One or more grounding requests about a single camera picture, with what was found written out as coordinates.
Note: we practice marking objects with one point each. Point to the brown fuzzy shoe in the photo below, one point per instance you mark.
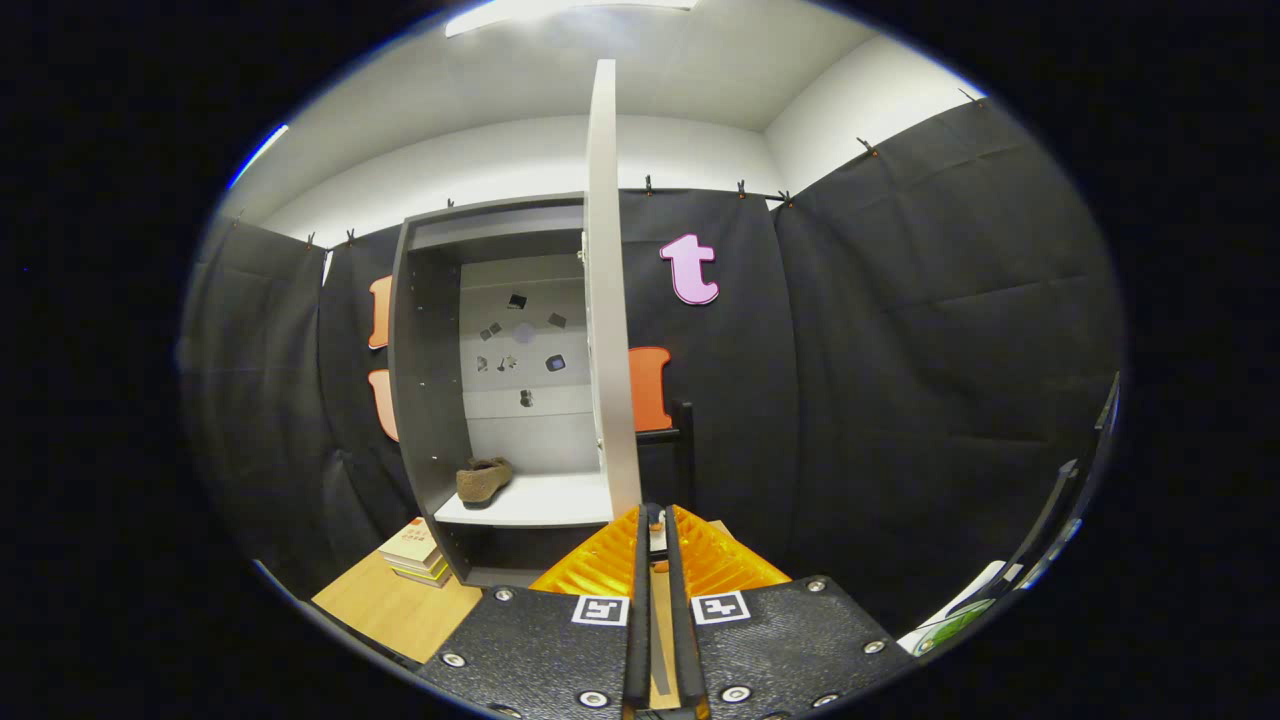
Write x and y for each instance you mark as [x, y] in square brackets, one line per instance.
[482, 482]

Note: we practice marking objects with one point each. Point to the ceiling light panel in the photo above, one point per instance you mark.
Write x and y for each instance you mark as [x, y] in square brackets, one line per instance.
[560, 8]

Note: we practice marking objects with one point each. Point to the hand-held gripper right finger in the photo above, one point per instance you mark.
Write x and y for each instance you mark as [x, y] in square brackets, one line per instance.
[682, 640]

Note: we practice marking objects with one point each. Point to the ceiling light strip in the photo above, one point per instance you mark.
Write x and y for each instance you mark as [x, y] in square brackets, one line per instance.
[258, 155]

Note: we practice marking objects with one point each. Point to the black backdrop cloth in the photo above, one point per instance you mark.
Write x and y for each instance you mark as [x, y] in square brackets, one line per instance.
[900, 400]

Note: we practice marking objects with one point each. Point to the white and green sheet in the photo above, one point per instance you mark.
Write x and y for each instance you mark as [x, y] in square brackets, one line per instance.
[950, 620]

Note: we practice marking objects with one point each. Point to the stack of books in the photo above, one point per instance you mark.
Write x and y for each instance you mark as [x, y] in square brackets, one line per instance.
[410, 548]

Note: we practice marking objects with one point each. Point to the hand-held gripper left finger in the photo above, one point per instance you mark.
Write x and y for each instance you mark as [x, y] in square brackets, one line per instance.
[640, 640]

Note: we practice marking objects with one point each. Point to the white cabinet shelf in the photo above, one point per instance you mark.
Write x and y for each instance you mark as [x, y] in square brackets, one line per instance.
[540, 500]

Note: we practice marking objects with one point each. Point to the black metal stand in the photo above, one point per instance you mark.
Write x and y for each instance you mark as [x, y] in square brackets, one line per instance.
[683, 450]

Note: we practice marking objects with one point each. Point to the grey shoe cabinet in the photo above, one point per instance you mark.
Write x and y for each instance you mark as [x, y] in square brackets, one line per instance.
[425, 400]

